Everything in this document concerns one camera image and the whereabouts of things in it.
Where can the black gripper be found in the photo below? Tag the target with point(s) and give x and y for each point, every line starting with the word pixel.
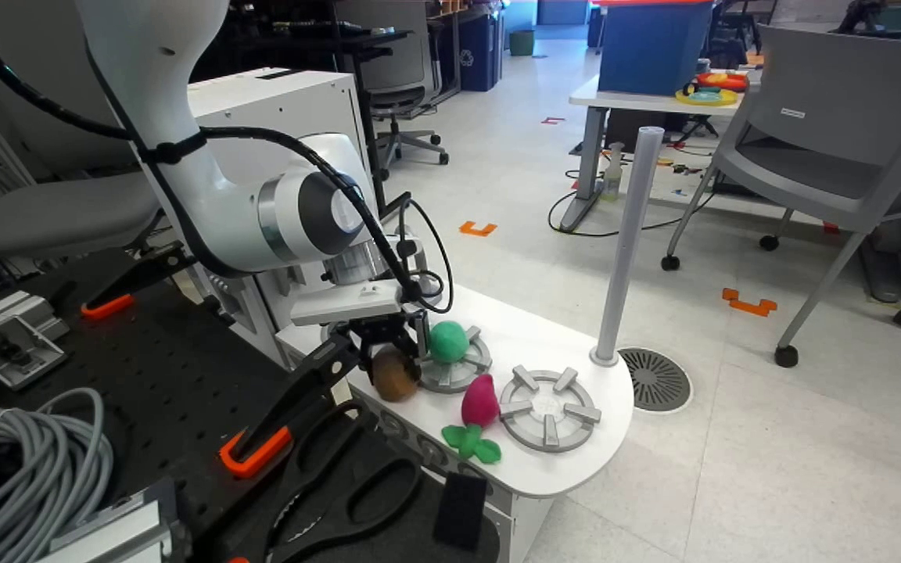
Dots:
pixel 388 333

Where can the brown round toy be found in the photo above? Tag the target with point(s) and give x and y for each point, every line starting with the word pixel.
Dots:
pixel 394 378

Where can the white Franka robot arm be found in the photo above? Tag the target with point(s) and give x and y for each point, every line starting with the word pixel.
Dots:
pixel 220 199

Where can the green ball toy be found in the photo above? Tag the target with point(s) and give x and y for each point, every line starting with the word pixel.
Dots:
pixel 447 341

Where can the grey toy stove burner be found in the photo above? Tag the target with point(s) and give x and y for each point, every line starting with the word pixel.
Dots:
pixel 548 407
pixel 452 378

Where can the pink toy vegetable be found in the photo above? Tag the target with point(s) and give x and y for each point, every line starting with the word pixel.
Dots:
pixel 479 403

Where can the green leaf toy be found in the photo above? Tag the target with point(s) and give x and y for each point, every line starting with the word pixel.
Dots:
pixel 469 441

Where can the orange floor tape marker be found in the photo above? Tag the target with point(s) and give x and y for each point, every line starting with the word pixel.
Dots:
pixel 475 231
pixel 747 305

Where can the white toy kitchen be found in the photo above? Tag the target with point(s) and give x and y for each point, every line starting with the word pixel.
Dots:
pixel 554 344

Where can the flat black rectangular block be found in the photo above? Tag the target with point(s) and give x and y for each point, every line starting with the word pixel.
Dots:
pixel 461 511

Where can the grey toy kitchen pole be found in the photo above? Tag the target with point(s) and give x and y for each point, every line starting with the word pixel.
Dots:
pixel 627 240

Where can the round floor drain grate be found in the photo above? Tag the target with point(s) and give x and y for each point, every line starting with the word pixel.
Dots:
pixel 658 379

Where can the black office chair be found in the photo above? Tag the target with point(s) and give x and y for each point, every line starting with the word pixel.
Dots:
pixel 404 64

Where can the blue recycling bin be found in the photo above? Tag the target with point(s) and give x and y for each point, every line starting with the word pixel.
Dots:
pixel 484 50

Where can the white work table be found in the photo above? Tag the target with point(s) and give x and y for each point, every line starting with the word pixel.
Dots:
pixel 616 101

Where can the grey padded chair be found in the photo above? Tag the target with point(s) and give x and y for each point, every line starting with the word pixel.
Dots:
pixel 55 214

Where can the blue storage bin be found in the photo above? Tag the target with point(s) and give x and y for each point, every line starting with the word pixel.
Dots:
pixel 655 47

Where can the colourful toys pile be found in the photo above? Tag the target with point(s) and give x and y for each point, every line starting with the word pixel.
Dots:
pixel 712 92

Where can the grey four-leg chair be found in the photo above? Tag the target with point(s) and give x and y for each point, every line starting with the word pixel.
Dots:
pixel 836 115

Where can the silver wrist camera bar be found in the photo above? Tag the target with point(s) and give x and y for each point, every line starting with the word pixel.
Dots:
pixel 343 305

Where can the aluminium rail bracket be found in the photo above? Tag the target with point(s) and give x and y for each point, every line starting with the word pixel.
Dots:
pixel 6 350

